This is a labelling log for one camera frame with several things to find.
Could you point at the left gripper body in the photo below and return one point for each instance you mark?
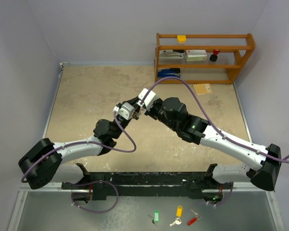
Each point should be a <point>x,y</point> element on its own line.
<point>123,125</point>

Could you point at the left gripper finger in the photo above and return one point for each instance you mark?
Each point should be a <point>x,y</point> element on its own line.
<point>131,102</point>
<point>136,115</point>

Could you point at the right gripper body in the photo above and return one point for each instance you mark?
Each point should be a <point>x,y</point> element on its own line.
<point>155,111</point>

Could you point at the large metal keyring with clips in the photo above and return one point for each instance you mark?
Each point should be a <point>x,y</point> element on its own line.
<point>141,111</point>

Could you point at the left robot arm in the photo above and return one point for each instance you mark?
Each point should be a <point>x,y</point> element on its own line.
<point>41,163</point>

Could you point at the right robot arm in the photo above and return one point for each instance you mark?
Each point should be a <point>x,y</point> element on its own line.
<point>259,163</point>

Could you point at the blue stapler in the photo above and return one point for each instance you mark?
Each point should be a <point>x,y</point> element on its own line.
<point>169,72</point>

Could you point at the brown envelope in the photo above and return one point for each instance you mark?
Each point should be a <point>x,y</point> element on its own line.
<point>201,89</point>

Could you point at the white stapler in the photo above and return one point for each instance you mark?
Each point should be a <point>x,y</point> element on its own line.
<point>171,54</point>

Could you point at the white red cardboard box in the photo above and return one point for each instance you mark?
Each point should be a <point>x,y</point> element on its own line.
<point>195,55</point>

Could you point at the yellow small box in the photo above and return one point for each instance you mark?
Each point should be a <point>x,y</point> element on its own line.
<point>181,39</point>

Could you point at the red black stamp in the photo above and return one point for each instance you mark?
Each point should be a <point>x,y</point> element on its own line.
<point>214,55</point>

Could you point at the wooden shelf rack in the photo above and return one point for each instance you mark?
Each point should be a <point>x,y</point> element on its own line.
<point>235,51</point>

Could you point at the green tag key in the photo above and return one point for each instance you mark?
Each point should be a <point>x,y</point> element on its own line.
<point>155,217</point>

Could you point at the yellow tag key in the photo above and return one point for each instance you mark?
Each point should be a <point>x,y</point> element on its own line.
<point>177,220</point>

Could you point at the red tag key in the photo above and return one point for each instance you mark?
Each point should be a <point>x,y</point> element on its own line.
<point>195,218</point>

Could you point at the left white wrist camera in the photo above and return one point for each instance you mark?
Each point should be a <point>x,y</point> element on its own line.
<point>123,108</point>

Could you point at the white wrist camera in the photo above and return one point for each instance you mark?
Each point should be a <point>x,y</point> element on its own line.
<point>123,108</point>
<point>148,97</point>

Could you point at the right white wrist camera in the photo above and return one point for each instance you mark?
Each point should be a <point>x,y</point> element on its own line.
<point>148,97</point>

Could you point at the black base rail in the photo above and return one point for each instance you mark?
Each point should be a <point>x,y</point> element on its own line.
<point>194,185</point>

